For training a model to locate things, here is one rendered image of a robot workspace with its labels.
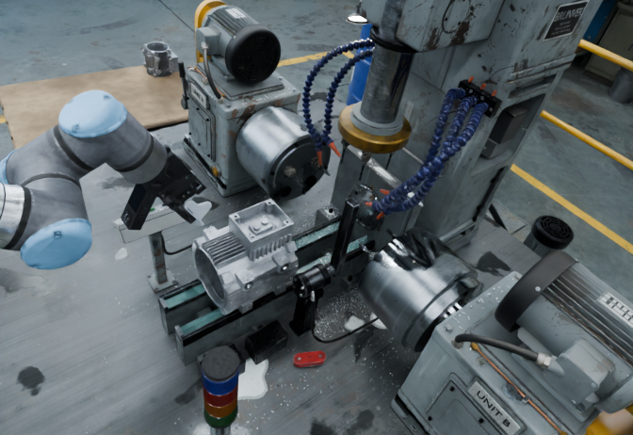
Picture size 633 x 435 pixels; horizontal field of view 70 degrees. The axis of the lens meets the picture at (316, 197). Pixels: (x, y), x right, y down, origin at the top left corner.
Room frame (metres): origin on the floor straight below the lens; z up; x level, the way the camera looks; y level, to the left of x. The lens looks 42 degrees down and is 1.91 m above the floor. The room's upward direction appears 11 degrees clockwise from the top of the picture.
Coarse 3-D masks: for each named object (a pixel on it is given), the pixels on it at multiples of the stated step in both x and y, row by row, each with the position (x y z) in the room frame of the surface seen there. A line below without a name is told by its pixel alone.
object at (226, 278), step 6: (198, 240) 0.69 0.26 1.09; (204, 240) 0.70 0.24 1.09; (198, 246) 0.68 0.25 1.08; (288, 246) 0.73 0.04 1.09; (294, 246) 0.74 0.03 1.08; (288, 252) 0.72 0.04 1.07; (198, 276) 0.69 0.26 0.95; (222, 276) 0.60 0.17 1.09; (228, 276) 0.61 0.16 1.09; (222, 282) 0.60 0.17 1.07; (228, 282) 0.60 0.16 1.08; (222, 312) 0.60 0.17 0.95
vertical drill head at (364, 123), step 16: (400, 0) 0.92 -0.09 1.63; (384, 16) 0.94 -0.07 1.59; (400, 16) 0.92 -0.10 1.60; (384, 32) 0.93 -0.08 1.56; (384, 64) 0.92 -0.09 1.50; (400, 64) 0.92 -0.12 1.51; (368, 80) 0.95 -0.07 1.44; (384, 80) 0.92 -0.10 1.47; (400, 80) 0.93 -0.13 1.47; (368, 96) 0.93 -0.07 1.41; (384, 96) 0.92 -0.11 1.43; (400, 96) 0.94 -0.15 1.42; (352, 112) 0.95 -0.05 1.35; (368, 112) 0.93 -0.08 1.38; (384, 112) 0.92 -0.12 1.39; (352, 128) 0.91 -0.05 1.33; (368, 128) 0.90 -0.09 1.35; (384, 128) 0.91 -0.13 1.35; (400, 128) 0.94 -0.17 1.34; (352, 144) 0.89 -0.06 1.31; (368, 144) 0.87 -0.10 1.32; (384, 144) 0.88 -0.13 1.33; (400, 144) 0.90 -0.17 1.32; (368, 160) 0.89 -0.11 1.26
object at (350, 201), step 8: (352, 200) 0.76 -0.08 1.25; (344, 208) 0.75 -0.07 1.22; (352, 208) 0.73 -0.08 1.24; (344, 216) 0.75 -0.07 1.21; (352, 216) 0.74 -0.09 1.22; (344, 224) 0.74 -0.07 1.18; (352, 224) 0.74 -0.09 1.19; (344, 232) 0.74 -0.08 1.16; (336, 240) 0.75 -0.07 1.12; (344, 240) 0.73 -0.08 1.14; (336, 248) 0.75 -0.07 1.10; (344, 248) 0.74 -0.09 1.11; (336, 256) 0.74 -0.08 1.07; (344, 256) 0.74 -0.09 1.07; (336, 264) 0.74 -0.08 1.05; (336, 272) 0.73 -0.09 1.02
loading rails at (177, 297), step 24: (312, 240) 0.92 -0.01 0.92; (312, 264) 0.83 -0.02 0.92; (360, 264) 0.93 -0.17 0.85; (192, 288) 0.68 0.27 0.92; (288, 288) 0.73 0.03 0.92; (168, 312) 0.60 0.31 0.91; (192, 312) 0.65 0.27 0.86; (216, 312) 0.62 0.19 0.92; (240, 312) 0.63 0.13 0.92; (264, 312) 0.68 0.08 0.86; (192, 336) 0.54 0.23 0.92; (216, 336) 0.58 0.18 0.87; (192, 360) 0.54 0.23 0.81
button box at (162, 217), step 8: (160, 208) 0.79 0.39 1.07; (168, 208) 0.78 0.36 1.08; (152, 216) 0.75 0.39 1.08; (160, 216) 0.76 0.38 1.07; (168, 216) 0.77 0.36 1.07; (176, 216) 0.78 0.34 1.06; (120, 224) 0.70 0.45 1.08; (144, 224) 0.73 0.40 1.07; (152, 224) 0.74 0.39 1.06; (160, 224) 0.75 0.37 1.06; (168, 224) 0.76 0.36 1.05; (176, 224) 0.77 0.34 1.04; (120, 232) 0.69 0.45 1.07; (128, 232) 0.70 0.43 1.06; (136, 232) 0.71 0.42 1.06; (144, 232) 0.72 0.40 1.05; (152, 232) 0.73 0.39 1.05; (128, 240) 0.69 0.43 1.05
